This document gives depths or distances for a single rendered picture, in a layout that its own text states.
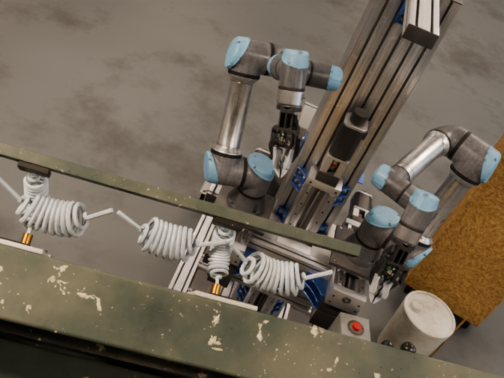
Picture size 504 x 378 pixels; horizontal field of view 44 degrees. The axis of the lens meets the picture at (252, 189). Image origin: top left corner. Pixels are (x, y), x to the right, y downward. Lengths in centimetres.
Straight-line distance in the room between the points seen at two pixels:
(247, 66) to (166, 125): 228
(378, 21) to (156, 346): 147
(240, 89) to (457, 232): 186
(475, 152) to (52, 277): 158
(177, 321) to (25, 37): 418
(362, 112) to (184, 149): 221
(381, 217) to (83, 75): 289
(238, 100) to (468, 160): 81
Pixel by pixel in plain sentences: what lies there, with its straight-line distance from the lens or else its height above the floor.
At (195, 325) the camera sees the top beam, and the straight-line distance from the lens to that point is 93.
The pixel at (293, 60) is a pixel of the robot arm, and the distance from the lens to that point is 171.
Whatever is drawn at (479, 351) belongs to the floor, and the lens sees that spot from 409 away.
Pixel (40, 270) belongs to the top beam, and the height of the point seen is 191.
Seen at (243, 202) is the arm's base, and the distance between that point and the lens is 235.
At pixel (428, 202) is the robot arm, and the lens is 178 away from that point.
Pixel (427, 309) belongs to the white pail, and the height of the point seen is 36.
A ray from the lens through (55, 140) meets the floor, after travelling 407.
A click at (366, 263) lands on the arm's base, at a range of 243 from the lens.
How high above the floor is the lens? 265
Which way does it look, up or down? 40 degrees down
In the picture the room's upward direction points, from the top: 24 degrees clockwise
